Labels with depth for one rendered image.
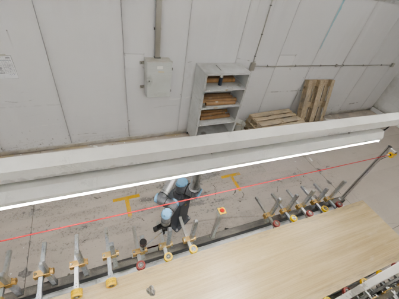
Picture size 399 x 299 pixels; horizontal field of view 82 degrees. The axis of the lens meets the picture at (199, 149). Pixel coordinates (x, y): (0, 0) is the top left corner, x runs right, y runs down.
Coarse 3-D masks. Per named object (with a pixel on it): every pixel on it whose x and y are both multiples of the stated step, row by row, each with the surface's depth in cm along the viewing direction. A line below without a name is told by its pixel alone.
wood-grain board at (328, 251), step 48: (240, 240) 235; (288, 240) 243; (336, 240) 252; (384, 240) 262; (96, 288) 185; (144, 288) 190; (192, 288) 195; (240, 288) 201; (288, 288) 207; (336, 288) 214
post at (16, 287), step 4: (4, 272) 166; (0, 276) 163; (4, 276) 166; (8, 276) 171; (0, 280) 165; (4, 280) 167; (8, 280) 171; (4, 284) 171; (12, 288) 178; (16, 288) 181; (20, 288) 188; (16, 292) 184; (20, 292) 187
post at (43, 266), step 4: (40, 264) 172; (44, 264) 174; (40, 268) 173; (44, 268) 175; (48, 268) 182; (44, 272) 179; (48, 272) 181; (48, 276) 185; (52, 276) 189; (52, 280) 191; (56, 280) 199; (52, 284) 196
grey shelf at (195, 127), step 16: (208, 64) 404; (224, 64) 416; (240, 64) 428; (240, 80) 438; (192, 96) 437; (240, 96) 446; (192, 112) 449; (192, 128) 461; (208, 128) 504; (224, 128) 513
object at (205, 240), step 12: (324, 204) 316; (276, 216) 289; (240, 228) 268; (252, 228) 271; (204, 240) 250; (216, 240) 256; (156, 252) 233; (180, 252) 242; (120, 264) 219; (132, 264) 221; (72, 276) 206; (84, 276) 206; (96, 276) 211; (24, 288) 194; (36, 288) 195; (48, 288) 196; (60, 288) 201
